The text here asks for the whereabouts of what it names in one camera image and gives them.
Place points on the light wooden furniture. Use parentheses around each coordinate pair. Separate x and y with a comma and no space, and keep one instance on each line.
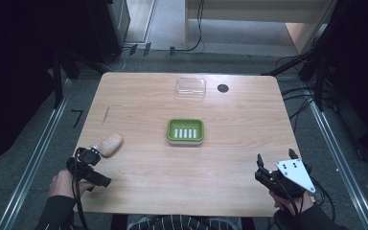
(303,35)

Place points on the black cabinet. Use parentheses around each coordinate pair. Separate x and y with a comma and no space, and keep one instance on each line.
(108,28)

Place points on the person's striped clothing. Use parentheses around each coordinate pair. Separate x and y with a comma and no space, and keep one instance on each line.
(185,223)

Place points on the green soap dish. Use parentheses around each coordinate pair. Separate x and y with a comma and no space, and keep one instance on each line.
(185,132)

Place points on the person's left hand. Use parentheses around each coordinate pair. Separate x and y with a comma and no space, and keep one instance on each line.
(62,183)

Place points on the beige soap bar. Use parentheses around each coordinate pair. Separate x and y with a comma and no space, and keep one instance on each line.
(111,144)

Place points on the black plug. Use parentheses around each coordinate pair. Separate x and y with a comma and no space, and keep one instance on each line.
(133,49)
(172,51)
(147,49)

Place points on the person's right hand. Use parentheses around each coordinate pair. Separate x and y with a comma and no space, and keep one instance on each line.
(295,204)

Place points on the black metal stand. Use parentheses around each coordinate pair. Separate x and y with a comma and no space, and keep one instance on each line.
(57,80)
(316,70)

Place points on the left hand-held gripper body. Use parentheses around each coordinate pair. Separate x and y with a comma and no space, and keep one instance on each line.
(87,174)

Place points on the metal floor rail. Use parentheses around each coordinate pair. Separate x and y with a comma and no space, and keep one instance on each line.
(341,163)
(33,159)

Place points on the black round table grommet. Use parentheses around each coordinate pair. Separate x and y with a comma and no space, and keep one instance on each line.
(223,88)

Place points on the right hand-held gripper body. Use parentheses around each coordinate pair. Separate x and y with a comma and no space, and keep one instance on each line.
(289,179)

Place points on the clear plastic container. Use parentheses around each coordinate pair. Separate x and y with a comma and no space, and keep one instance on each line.
(191,87)

